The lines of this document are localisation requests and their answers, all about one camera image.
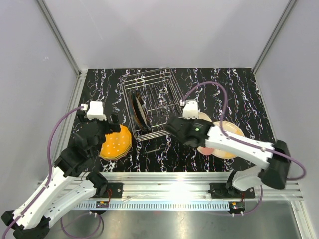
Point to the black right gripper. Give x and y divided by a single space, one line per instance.
185 119

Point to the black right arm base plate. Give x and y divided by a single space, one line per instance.
224 191

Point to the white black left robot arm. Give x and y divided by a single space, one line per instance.
34 218

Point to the blue round plate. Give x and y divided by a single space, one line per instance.
135 110

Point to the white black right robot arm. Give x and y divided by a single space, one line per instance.
271 164

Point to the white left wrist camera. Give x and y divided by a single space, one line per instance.
94 110

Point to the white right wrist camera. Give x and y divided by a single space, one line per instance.
189 109

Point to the aluminium frame post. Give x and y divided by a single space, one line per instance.
58 36
276 31

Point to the dark brown round plate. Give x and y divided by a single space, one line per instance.
146 124

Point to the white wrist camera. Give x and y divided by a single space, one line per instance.
189 109
94 110

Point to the left aluminium frame post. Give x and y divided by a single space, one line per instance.
58 36

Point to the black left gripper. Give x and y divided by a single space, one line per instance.
113 128

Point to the right green circuit board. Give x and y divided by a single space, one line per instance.
237 207

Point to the orange dotted scalloped plate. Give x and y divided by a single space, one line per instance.
122 140

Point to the aluminium mounting rail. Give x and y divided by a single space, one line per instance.
178 186

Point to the green circuit board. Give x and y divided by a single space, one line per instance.
102 204
237 207

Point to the right aluminium frame post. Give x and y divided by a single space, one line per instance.
276 31

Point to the cream orange floral plate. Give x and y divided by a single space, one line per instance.
232 128

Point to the cream pink floral plate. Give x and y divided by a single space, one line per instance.
204 150

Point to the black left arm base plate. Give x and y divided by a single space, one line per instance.
114 189

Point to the green dotted scalloped plate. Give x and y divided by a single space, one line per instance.
113 153

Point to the metal wire dish rack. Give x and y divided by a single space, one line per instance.
161 95

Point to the left green circuit board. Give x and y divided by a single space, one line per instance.
102 204

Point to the white slotted cable duct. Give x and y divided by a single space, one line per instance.
156 206

